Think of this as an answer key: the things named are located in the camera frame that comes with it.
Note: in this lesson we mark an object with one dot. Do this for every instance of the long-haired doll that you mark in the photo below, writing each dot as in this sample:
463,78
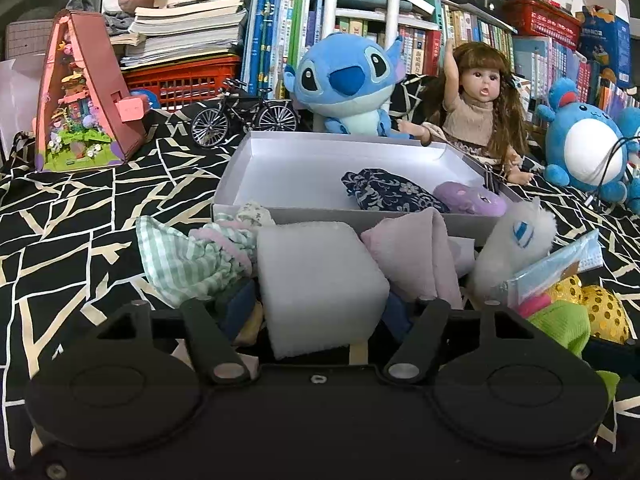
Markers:
480,85

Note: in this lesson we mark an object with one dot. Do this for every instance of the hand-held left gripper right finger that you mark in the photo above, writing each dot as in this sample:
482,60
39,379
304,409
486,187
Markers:
398,319

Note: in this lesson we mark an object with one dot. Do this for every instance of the blue printed carton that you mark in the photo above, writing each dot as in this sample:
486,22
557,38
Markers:
605,45

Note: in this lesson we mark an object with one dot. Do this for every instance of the black model bicycle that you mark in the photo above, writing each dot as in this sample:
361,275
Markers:
272,117

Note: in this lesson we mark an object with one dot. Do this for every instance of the green checked cloth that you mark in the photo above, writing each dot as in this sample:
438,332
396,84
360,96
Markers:
175,260

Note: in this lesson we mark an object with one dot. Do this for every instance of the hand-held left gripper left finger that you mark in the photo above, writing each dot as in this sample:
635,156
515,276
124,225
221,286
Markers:
239,307

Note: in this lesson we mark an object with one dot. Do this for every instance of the small blue round toy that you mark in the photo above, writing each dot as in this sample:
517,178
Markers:
145,97

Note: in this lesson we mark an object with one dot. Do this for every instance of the blue round plush toy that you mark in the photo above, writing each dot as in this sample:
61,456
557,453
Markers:
585,150

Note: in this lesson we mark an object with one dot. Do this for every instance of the white sponge block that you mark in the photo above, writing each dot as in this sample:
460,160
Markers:
315,285

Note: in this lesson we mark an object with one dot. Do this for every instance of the black patterned blanket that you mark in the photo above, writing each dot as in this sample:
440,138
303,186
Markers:
75,240

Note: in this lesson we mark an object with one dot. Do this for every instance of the red plastic basket on books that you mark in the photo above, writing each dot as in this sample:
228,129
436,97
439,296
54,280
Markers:
542,22

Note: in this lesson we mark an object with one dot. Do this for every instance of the stack of lying books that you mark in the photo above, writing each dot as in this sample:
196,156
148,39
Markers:
190,25

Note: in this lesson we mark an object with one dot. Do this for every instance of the white fluffy plush toy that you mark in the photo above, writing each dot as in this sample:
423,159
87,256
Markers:
505,255

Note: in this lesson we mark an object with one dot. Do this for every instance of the white paper sheet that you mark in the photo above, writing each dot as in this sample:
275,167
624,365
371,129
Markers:
17,105

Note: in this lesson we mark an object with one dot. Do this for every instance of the purple plush toy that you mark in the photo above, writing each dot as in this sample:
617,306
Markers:
470,200

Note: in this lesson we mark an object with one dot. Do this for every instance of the pink triangular miniature house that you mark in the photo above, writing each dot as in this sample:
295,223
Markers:
100,60

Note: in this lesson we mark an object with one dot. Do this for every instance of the black binder clip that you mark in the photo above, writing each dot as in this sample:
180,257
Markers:
492,177

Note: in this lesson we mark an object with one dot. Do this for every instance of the green scrunchie with bell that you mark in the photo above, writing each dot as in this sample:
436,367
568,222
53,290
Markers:
565,325

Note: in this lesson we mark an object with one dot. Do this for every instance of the lilac fluffy cloth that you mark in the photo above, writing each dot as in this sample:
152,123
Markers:
415,255

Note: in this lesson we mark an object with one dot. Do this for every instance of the face mask packet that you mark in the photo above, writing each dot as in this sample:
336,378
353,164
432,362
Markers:
555,265

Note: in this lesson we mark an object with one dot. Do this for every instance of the blue alien plush toy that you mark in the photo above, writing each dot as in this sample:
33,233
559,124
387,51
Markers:
345,80

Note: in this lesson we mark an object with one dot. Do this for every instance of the navy floral pouch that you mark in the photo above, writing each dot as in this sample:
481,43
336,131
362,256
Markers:
390,190

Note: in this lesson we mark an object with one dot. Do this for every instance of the grey knitted cloth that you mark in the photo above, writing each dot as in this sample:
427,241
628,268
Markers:
117,20

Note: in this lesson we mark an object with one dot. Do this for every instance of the row of standing books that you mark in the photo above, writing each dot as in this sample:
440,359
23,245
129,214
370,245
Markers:
265,35

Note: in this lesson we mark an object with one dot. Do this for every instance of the white floral cloth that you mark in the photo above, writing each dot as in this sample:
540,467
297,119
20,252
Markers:
255,214

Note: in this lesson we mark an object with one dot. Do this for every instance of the yellow sequin toy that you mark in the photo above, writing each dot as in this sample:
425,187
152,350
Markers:
605,310

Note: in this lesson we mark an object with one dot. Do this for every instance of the white cardboard box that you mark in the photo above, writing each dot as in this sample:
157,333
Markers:
310,170

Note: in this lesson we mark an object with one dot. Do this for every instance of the red plastic basket under books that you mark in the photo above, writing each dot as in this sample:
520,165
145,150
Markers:
185,80

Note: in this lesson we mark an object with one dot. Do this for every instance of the grey box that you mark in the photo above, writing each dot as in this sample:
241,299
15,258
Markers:
27,40

